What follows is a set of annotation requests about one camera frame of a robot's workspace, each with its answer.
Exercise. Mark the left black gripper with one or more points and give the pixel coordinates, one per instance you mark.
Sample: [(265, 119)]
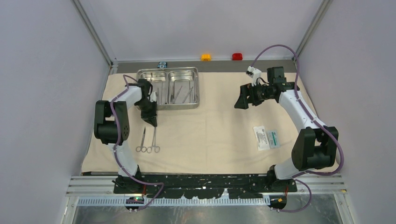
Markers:
[(151, 117)]

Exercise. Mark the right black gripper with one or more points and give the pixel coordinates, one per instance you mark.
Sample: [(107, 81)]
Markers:
[(245, 90)]

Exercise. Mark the wire mesh steel basket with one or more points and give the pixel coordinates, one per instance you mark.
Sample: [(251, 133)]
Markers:
[(169, 107)]

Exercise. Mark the long steel forceps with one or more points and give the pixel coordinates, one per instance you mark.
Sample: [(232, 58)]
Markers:
[(154, 147)]

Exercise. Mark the green white packet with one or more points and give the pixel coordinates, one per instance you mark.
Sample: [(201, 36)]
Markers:
[(273, 139)]

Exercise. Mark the beige cloth wrap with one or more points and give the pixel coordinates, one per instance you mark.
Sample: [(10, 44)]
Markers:
[(214, 138)]

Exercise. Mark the white sterile pouch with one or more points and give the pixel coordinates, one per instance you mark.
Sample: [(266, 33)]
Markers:
[(261, 138)]

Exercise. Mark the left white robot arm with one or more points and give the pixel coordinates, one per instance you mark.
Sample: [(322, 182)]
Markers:
[(111, 125)]

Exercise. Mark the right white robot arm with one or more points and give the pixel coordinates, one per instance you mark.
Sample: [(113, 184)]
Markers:
[(315, 147)]

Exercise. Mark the left steel tray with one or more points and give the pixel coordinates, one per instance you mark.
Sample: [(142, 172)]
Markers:
[(146, 74)]

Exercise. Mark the steel tray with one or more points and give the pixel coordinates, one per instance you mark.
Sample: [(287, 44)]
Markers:
[(184, 77), (146, 74)]

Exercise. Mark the red button block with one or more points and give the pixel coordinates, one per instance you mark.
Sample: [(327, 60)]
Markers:
[(237, 56)]

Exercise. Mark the right steel tray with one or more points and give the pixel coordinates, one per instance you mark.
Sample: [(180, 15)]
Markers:
[(184, 77)]

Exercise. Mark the steel tweezers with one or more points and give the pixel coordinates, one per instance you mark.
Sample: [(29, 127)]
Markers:
[(181, 95)]

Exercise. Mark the small blue owl toy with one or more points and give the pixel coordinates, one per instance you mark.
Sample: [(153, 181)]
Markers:
[(162, 65)]

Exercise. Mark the yellow button block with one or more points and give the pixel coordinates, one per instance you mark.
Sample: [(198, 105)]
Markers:
[(206, 57)]

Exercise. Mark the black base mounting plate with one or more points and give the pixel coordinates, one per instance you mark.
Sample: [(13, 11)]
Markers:
[(175, 186)]

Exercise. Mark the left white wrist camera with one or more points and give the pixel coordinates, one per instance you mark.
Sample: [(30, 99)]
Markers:
[(153, 96)]

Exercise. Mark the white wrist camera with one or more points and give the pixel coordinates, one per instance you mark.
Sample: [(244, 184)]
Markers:
[(253, 73), (153, 96)]

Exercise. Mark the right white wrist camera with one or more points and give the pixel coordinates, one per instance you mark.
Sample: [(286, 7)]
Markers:
[(253, 73)]

